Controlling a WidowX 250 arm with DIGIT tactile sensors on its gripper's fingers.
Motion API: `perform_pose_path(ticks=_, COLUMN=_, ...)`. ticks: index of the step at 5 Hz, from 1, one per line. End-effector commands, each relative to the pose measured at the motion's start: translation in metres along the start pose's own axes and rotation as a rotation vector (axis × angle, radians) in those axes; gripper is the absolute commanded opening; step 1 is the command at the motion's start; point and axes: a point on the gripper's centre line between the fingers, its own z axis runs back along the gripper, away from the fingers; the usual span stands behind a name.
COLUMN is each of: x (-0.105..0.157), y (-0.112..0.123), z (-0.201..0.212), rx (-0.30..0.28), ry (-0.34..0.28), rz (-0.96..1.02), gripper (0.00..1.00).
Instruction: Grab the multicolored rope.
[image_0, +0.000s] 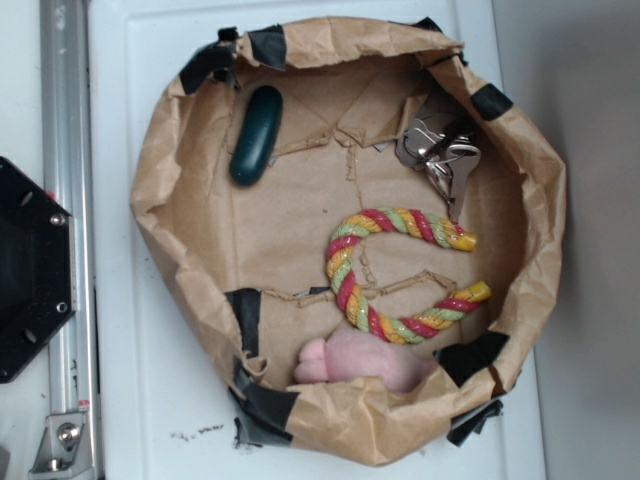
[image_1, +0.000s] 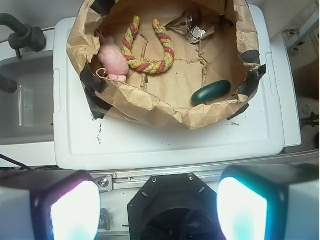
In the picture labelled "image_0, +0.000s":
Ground multicolored twisted rope toy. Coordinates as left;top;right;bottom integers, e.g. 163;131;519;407
325;206;491;344

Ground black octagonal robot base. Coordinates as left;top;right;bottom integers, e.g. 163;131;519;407
0;157;75;384

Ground brown paper bag bin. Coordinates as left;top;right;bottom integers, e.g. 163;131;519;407
131;17;566;466

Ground pink plush toy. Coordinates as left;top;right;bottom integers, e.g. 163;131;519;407
294;329;437;393

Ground dark green oblong capsule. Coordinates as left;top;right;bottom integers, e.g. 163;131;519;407
229;85;283;187

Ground white plastic tray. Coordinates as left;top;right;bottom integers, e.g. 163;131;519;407
88;1;546;479

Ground metal corner bracket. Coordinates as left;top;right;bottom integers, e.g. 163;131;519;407
28;412;91;479

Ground aluminium extrusion rail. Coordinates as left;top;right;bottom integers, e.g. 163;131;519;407
39;1;105;479

